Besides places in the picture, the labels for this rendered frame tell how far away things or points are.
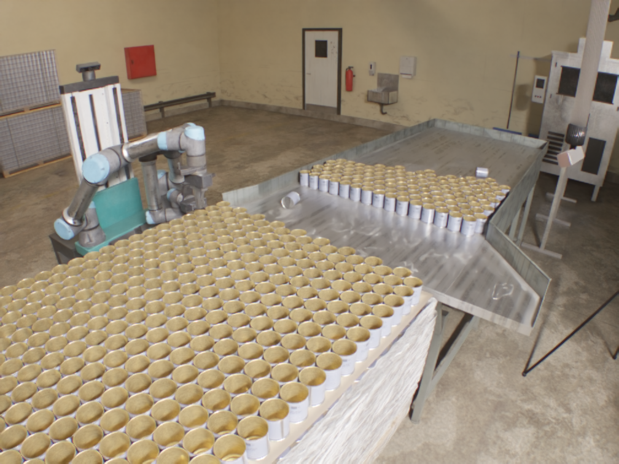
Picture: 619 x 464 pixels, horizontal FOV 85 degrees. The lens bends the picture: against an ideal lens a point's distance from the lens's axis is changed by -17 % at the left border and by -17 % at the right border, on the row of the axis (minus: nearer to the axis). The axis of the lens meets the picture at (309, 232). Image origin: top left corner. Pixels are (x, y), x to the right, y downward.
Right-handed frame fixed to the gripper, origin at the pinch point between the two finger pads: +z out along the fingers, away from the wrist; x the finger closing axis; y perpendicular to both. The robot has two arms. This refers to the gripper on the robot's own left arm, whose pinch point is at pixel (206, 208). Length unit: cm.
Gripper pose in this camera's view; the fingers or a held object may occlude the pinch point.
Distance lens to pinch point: 197.5
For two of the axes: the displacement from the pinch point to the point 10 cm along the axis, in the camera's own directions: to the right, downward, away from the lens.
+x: -6.4, 3.3, -7.0
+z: 7.7, 3.0, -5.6
